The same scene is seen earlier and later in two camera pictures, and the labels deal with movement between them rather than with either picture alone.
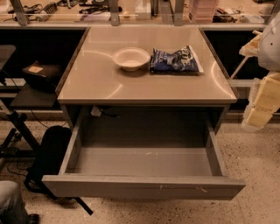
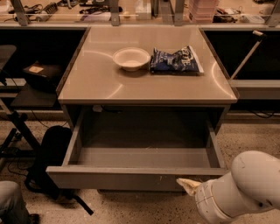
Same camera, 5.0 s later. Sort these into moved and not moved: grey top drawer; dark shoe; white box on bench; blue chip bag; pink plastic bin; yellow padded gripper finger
Moved: yellow padded gripper finger; grey top drawer
Not moved: white box on bench; pink plastic bin; dark shoe; blue chip bag
